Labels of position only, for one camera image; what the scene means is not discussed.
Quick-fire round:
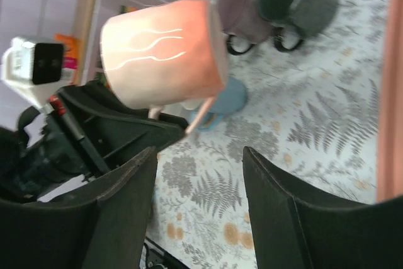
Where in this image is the peach pink mug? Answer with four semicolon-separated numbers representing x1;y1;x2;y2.
99;0;229;133

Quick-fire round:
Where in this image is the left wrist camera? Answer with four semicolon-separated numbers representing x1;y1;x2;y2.
1;35;76;114

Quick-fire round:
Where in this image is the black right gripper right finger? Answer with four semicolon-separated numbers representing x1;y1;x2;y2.
242;147;402;268

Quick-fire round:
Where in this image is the orange sponge box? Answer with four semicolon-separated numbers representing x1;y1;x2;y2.
54;33;79;70

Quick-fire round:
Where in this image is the white wire wooden shelf rack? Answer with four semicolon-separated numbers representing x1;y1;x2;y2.
72;0;164;86

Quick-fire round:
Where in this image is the purple ceramic mug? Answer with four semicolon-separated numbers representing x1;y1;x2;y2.
216;0;273;55

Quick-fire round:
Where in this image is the blue white gradient mug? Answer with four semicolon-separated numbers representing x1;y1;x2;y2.
162;99;204;116

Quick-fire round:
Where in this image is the terracotta pink tray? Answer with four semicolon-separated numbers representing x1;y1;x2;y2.
377;0;402;202

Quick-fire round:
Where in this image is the light blue mug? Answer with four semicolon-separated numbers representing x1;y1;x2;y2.
195;76;247;132

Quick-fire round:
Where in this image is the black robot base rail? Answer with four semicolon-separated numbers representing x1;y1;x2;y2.
139;237;189;269

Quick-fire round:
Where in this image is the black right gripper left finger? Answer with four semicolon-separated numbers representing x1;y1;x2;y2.
1;147;157;268

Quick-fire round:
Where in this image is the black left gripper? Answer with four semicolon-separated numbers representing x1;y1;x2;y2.
1;81;188;203

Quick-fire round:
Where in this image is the dark grey mug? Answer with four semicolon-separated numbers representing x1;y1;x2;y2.
256;0;339;52

